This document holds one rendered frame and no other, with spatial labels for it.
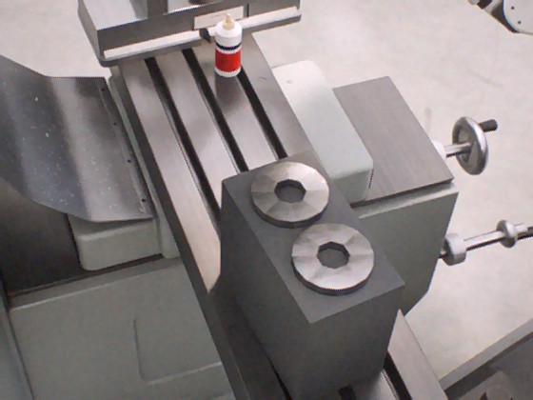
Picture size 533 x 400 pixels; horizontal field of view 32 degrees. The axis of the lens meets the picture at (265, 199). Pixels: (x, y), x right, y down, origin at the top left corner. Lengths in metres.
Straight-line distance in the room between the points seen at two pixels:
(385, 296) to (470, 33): 2.13
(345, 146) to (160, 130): 0.32
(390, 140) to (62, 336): 0.66
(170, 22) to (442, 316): 1.14
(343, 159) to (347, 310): 0.57
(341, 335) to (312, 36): 2.02
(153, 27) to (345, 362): 0.66
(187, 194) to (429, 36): 1.82
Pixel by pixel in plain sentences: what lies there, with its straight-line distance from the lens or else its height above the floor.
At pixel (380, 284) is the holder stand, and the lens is 1.03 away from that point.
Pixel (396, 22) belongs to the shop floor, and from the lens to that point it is 3.08.
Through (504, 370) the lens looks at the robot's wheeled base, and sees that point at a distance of 1.60.
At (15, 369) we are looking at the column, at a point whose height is 0.55.
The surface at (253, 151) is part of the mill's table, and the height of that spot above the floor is 0.90.
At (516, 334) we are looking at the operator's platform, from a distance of 1.88.
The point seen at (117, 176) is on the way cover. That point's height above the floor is 0.84.
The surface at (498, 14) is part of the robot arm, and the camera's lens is 1.29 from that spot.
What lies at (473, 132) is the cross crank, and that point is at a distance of 1.83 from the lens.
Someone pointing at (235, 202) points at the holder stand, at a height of 1.09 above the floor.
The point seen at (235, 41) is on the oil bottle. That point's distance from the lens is 1.45.
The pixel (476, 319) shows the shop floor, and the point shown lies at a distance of 2.37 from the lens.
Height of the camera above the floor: 1.92
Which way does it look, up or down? 50 degrees down
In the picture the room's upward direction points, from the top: 4 degrees clockwise
